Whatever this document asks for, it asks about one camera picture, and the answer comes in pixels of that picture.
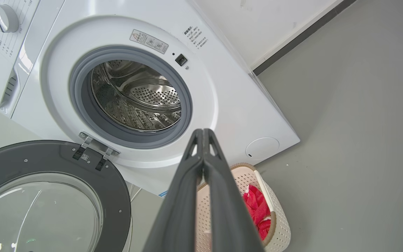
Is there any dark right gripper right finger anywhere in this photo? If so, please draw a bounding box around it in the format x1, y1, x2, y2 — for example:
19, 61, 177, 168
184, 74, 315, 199
203, 129, 265, 252

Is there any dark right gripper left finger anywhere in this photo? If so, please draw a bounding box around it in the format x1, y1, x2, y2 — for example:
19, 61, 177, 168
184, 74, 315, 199
142, 128, 205, 252

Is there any black round washer door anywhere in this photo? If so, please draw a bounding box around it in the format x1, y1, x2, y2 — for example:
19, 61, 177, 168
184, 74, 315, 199
0, 140, 132, 252

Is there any metal door hinge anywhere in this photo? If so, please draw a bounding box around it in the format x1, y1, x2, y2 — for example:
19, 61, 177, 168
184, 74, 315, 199
72, 131, 120, 172

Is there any white front-load washing machine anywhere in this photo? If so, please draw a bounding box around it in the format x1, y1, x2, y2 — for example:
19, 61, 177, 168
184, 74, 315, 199
0, 0, 301, 196

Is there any stainless steel washer drum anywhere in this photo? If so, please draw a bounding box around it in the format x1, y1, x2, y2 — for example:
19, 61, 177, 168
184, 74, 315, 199
91, 60, 182, 132

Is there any grey rubber door gasket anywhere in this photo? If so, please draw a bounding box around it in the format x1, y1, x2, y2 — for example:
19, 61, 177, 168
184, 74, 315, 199
69, 45, 193, 149

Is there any red garment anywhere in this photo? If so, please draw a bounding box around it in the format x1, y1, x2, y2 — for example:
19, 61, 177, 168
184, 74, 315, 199
242, 184, 272, 241

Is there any cream plastic laundry basket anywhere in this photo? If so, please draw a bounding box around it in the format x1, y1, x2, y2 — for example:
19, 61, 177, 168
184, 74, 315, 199
195, 163, 291, 252

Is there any round white filter cover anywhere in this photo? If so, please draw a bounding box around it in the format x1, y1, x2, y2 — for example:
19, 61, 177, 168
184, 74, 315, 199
246, 137, 280, 161

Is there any grey warning sticker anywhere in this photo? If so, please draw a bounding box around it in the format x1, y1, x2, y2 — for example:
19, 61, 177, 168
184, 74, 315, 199
130, 29, 169, 54

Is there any black text info sticker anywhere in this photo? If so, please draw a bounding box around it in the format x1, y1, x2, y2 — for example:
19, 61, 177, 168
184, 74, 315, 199
183, 26, 209, 50

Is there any white control knob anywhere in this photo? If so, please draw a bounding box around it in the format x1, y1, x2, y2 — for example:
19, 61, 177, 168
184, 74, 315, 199
0, 4, 20, 33

